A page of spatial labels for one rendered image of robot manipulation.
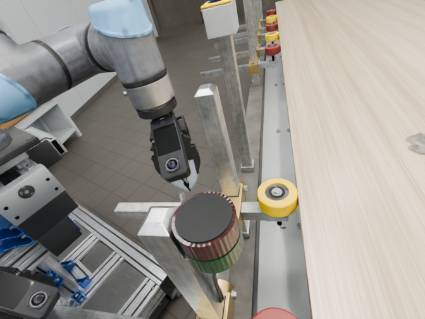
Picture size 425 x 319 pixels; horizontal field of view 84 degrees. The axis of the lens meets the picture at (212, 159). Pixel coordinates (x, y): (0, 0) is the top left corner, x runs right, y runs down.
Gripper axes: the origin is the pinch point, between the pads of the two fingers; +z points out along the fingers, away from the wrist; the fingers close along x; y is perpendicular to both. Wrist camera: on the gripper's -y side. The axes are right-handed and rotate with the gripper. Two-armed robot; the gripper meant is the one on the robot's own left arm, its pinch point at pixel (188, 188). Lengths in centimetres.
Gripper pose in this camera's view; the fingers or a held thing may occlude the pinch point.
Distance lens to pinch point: 52.2
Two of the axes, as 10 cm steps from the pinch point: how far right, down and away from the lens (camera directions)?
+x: -9.6, 2.8, 0.1
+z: 2.3, 7.6, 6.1
